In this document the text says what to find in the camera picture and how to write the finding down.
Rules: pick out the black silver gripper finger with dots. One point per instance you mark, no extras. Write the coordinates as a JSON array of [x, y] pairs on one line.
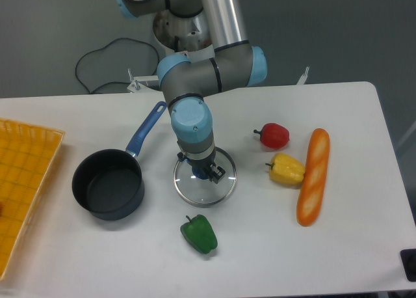
[[214, 173]]

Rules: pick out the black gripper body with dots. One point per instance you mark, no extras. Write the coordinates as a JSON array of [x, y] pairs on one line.
[[200, 155]]

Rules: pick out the glass lid with blue knob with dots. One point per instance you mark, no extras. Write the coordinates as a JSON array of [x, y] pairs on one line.
[[199, 190]]

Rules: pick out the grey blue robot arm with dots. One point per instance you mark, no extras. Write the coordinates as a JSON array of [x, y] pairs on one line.
[[190, 117]]

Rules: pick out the green toy bell pepper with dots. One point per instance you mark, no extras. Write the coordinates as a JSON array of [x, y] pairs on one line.
[[199, 234]]

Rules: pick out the red toy bell pepper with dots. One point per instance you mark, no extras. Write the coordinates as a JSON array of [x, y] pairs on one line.
[[273, 135]]

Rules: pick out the yellow toy bell pepper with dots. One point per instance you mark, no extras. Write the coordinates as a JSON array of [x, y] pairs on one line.
[[283, 168]]

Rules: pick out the orange toy baguette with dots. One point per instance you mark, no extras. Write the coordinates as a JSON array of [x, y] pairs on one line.
[[312, 190]]

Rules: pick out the yellow woven basket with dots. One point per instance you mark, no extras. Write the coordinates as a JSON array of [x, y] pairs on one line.
[[27, 153]]

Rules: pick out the black table corner object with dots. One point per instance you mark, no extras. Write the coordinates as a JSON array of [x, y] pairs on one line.
[[408, 262]]

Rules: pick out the black saucepan with blue handle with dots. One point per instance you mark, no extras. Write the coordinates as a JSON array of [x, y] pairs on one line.
[[109, 183]]

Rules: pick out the white table bracket right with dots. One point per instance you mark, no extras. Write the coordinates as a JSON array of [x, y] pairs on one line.
[[303, 78]]

